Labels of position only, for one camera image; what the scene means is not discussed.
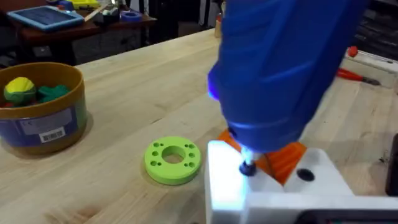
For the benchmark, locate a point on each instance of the dark wooden side table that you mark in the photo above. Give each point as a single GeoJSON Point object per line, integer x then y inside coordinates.
{"type": "Point", "coordinates": [77, 32]}

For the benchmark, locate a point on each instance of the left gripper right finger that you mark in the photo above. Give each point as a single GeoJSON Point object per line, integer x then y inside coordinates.
{"type": "Point", "coordinates": [323, 180]}

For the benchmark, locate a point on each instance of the blue tray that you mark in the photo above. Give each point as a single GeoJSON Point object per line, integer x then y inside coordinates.
{"type": "Point", "coordinates": [46, 17]}

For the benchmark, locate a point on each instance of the blue tape roll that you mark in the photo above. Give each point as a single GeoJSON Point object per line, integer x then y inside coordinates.
{"type": "Point", "coordinates": [131, 16]}

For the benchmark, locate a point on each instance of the white box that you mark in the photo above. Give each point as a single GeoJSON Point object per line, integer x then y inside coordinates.
{"type": "Point", "coordinates": [379, 67]}

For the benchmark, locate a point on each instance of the brown tub of toys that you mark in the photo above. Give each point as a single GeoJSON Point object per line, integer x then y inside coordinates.
{"type": "Point", "coordinates": [43, 124]}

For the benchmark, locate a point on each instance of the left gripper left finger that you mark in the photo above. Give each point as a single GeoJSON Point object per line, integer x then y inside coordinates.
{"type": "Point", "coordinates": [225, 186]}

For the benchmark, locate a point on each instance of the blue electric screwdriver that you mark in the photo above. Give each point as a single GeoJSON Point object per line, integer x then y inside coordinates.
{"type": "Point", "coordinates": [280, 77]}

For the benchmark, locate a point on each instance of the green disc with holes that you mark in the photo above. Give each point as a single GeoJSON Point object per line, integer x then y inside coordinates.
{"type": "Point", "coordinates": [174, 174]}

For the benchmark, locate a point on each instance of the yellow box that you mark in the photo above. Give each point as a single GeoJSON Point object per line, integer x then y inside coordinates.
{"type": "Point", "coordinates": [84, 3]}

